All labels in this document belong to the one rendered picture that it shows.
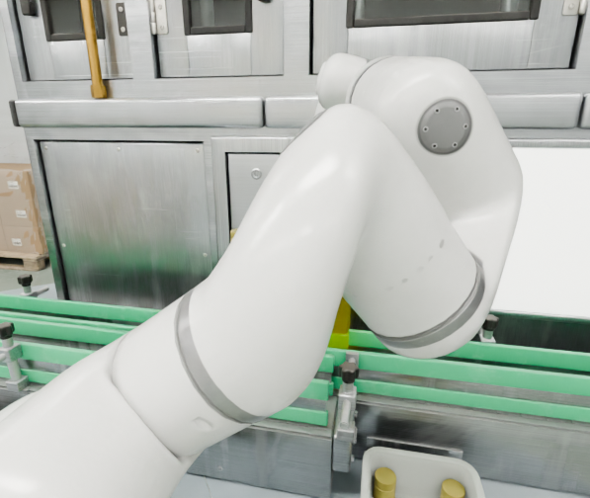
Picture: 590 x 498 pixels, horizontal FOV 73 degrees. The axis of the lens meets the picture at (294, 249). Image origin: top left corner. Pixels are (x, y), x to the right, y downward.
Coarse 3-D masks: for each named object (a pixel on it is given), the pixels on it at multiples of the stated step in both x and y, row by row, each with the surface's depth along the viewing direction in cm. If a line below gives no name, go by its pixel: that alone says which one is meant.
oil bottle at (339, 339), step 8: (344, 304) 68; (344, 312) 69; (336, 320) 70; (344, 320) 69; (336, 328) 70; (344, 328) 70; (336, 336) 70; (344, 336) 70; (328, 344) 71; (336, 344) 71; (344, 344) 71
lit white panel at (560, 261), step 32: (544, 160) 69; (576, 160) 68; (544, 192) 70; (576, 192) 69; (544, 224) 72; (576, 224) 71; (512, 256) 75; (544, 256) 73; (576, 256) 72; (512, 288) 76; (544, 288) 75; (576, 288) 74
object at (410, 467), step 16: (384, 448) 65; (368, 464) 62; (384, 464) 64; (400, 464) 64; (416, 464) 63; (432, 464) 63; (448, 464) 62; (464, 464) 61; (368, 480) 59; (400, 480) 64; (416, 480) 64; (432, 480) 63; (464, 480) 61; (368, 496) 56; (400, 496) 64; (416, 496) 64; (432, 496) 64; (464, 496) 61; (480, 496) 56
